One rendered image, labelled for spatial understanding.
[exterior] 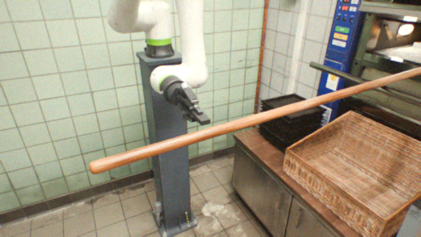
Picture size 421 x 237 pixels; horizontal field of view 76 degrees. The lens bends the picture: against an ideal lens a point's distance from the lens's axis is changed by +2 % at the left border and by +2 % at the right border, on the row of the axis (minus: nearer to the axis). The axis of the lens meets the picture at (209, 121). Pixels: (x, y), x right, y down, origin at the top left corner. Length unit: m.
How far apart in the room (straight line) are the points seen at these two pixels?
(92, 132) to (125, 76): 0.47
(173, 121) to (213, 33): 0.87
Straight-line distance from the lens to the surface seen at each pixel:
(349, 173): 1.71
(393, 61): 1.67
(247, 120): 0.77
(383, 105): 1.70
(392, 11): 1.50
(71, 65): 1.92
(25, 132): 2.09
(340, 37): 1.79
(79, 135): 2.10
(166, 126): 1.49
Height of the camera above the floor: 1.56
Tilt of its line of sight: 29 degrees down
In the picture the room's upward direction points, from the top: straight up
